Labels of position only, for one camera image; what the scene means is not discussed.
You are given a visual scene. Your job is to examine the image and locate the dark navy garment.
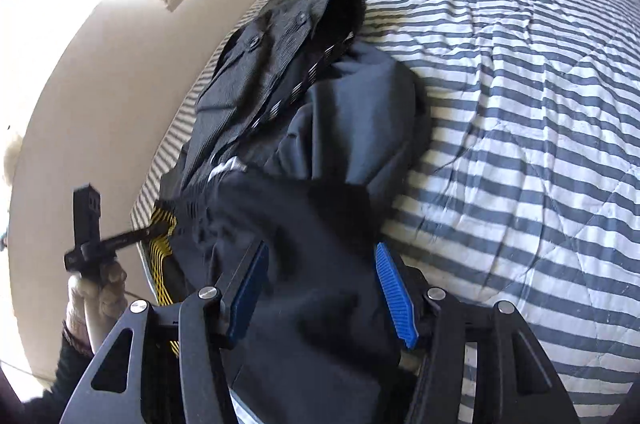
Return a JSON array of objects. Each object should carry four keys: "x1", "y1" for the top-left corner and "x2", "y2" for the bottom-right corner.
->
[{"x1": 162, "y1": 42, "x2": 431, "y2": 423}]

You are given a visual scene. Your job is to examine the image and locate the grey checked button shirt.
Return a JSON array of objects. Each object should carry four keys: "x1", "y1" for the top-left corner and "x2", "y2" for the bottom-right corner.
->
[{"x1": 180, "y1": 0, "x2": 366, "y2": 188}]

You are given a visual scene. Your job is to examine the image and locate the gloved left hand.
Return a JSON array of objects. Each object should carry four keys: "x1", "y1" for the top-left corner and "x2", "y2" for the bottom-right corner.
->
[{"x1": 65, "y1": 261, "x2": 128, "y2": 354}]

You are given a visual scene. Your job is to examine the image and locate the black yellow sport shorts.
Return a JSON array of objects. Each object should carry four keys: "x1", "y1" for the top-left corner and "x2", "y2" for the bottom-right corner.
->
[{"x1": 142, "y1": 197, "x2": 184, "y2": 357}]

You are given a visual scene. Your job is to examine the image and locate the blue white striped bedspread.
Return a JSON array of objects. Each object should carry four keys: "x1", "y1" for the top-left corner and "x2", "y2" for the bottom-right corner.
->
[{"x1": 130, "y1": 0, "x2": 640, "y2": 424}]

